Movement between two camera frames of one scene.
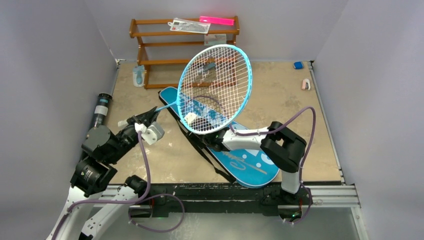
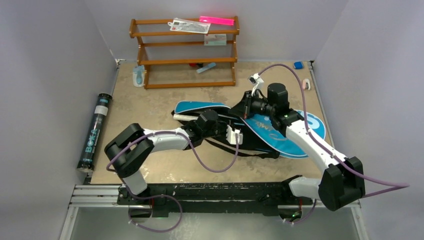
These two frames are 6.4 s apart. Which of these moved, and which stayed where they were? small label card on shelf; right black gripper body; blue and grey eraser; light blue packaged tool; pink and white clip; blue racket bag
Moved: blue racket bag; right black gripper body
Stayed: light blue packaged tool; small label card on shelf; blue and grey eraser; pink and white clip
